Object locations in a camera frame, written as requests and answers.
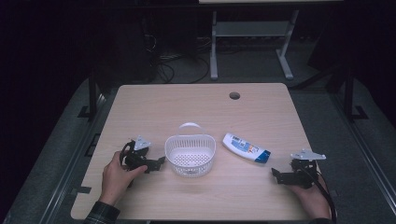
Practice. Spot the person's right hand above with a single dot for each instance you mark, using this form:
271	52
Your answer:
313	199

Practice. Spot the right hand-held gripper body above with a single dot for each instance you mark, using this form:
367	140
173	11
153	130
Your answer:
304	172

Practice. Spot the black tape strip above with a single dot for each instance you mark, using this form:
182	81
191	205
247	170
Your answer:
83	189

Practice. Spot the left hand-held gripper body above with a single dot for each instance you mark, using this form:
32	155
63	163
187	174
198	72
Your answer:
134	157

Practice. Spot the black metal post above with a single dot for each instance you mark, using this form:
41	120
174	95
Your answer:
349	93
92	96

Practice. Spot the aluminium floor rail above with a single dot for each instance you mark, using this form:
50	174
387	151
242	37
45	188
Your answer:
367	149
70	161

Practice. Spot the white plastic basket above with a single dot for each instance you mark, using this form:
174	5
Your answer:
190	155

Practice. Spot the grey metal table frame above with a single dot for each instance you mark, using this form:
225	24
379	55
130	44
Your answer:
252	29

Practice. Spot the person's left hand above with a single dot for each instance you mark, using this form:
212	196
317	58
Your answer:
116	180

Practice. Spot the white bottle with blue cap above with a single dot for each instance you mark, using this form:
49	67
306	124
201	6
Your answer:
246	147

